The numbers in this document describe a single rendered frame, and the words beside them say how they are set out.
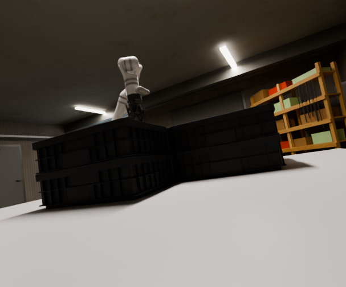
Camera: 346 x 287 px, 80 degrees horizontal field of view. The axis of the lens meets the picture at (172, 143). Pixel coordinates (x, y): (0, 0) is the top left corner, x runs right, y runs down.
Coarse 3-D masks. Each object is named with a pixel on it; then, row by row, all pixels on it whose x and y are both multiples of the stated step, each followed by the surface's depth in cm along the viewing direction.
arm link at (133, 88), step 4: (128, 84) 102; (132, 84) 101; (136, 84) 103; (128, 88) 101; (132, 88) 101; (136, 88) 102; (140, 88) 98; (144, 88) 101; (128, 92) 101; (132, 92) 101; (136, 92) 101; (140, 92) 102; (144, 92) 102; (148, 92) 104
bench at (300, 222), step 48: (192, 192) 53; (240, 192) 43; (288, 192) 36; (336, 192) 31; (0, 240) 36; (48, 240) 31; (96, 240) 27; (144, 240) 24; (192, 240) 22; (240, 240) 20; (288, 240) 18; (336, 240) 17
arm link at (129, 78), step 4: (120, 60) 102; (124, 60) 102; (120, 64) 102; (124, 64) 102; (120, 68) 103; (124, 68) 103; (124, 72) 102; (124, 76) 103; (128, 76) 102; (132, 76) 102; (136, 76) 104; (124, 80) 103; (128, 80) 102; (132, 80) 102; (136, 80) 103
